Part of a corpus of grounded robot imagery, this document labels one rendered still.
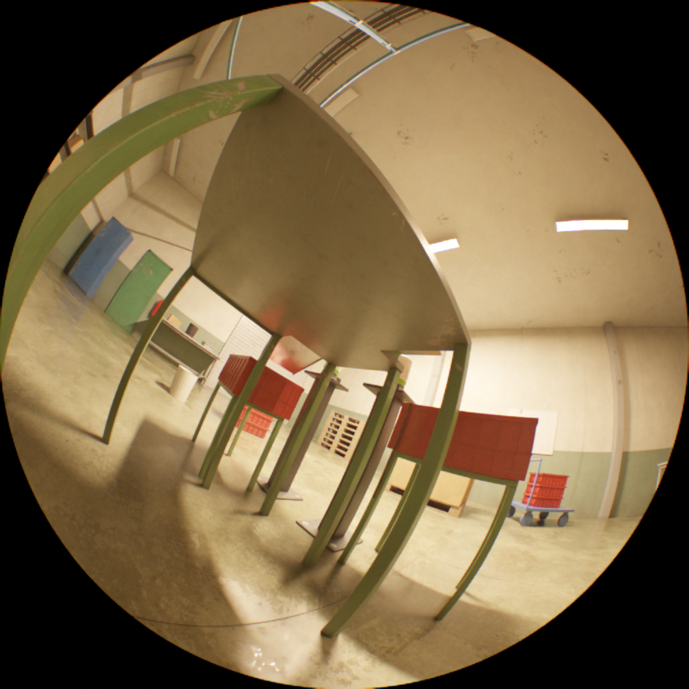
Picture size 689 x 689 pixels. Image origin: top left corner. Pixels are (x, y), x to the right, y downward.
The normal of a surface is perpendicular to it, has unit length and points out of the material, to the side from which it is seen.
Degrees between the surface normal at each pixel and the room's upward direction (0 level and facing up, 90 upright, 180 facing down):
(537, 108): 180
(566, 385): 90
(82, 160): 90
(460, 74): 180
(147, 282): 90
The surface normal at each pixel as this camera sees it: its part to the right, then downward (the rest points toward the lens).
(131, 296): 0.68, 0.00
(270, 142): -0.39, 0.85
